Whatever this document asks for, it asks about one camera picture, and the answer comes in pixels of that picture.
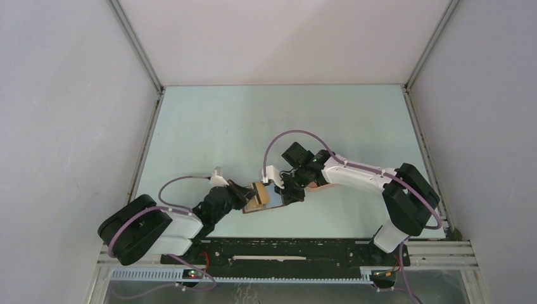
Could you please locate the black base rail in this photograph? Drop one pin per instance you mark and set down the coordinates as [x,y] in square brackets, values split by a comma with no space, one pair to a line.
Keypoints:
[291,258]

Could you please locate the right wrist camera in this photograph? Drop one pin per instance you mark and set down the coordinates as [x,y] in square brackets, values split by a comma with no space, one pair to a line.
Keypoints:
[271,175]

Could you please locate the pink oval tray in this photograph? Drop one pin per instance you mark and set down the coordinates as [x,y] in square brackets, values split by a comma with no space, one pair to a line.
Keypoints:
[316,187]

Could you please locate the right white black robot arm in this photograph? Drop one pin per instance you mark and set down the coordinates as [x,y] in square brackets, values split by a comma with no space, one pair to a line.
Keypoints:
[409,199]

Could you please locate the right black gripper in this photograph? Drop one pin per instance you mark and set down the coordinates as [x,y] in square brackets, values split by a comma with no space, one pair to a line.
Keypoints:
[288,194]

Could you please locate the brown leather card holder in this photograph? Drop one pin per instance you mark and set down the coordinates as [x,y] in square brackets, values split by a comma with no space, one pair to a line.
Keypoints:
[276,201]

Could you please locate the gold VIP card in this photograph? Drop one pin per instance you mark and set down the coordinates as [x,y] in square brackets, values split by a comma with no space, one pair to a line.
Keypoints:
[261,190]
[256,204]

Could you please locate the aluminium frame rail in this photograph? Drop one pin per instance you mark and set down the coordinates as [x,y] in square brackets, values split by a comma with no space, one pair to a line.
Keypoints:
[136,44]

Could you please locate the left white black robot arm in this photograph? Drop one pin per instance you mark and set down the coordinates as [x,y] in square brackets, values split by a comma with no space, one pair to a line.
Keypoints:
[144,228]

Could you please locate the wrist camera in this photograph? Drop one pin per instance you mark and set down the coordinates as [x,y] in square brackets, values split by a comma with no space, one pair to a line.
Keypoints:
[271,175]
[217,178]

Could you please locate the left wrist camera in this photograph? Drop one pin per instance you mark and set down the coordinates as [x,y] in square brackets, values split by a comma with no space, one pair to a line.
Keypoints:
[217,178]

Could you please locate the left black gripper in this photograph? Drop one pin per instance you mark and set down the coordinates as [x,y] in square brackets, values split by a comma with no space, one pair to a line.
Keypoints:
[240,193]

